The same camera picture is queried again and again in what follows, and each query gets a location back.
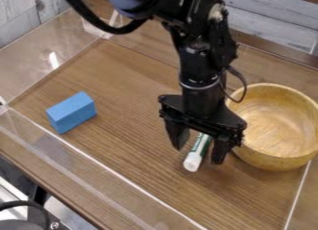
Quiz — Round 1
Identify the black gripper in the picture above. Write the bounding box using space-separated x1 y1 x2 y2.
158 82 247 165

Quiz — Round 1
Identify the green white dry-erase marker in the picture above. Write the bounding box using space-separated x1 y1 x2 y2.
183 133 211 172

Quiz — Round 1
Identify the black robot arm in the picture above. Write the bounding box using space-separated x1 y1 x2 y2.
65 0 247 164

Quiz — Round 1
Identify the brown wooden bowl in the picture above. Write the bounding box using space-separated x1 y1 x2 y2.
226 83 318 171

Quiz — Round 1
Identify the blue foam block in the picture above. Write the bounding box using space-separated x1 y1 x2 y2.
45 91 97 134

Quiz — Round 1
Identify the black metal bracket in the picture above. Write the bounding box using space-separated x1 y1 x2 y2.
27 207 71 230

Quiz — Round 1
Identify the black cable loop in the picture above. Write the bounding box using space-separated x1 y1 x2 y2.
0 199 44 230

